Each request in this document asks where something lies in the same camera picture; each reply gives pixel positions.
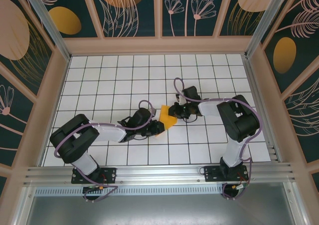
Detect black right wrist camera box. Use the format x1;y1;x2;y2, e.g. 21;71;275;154
168;104;182;117

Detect wall panel pink oval grass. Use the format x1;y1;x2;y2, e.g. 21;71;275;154
218;0;277;37

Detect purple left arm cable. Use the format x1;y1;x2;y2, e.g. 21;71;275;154
54;100;157;203

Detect wall panel huge pink oval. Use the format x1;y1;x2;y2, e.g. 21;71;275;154
0;0;56;98

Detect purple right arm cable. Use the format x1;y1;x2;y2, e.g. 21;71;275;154
173;77;264;201

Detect wall panel single flower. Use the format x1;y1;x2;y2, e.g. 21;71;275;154
0;66;38;168

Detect wall panel pink leaf outlines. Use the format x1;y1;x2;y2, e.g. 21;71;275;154
281;69;319;166

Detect wall panel orange circle leaves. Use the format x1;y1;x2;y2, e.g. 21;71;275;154
88;0;160;38

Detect aluminium side rail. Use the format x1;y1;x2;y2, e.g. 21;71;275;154
243;54;284;163

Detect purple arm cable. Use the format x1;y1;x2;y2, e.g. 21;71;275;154
54;100;157;203
173;77;264;201

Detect grey metal sheet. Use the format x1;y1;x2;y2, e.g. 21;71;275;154
24;195;300;225

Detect wall panel orange oval fern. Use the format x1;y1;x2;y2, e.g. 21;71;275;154
260;0;319;95

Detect aluminium frame post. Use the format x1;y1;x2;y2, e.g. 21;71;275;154
21;0;72;62
244;0;291;58

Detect long aluminium mounting rail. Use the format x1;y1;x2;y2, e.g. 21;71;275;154
23;162;296;186

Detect slotted grey cable duct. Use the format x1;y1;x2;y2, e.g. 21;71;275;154
33;186;226;197

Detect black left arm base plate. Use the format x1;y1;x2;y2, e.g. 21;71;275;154
71;167;118;185

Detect wall panel pink flowers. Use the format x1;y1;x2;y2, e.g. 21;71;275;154
160;0;222;38

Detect orange cloth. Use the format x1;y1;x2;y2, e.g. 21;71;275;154
154;105;178;139

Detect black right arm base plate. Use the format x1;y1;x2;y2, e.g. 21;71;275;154
203;165;250;183

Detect wall panel small orange oval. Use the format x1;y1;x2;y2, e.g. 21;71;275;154
43;0;104;38

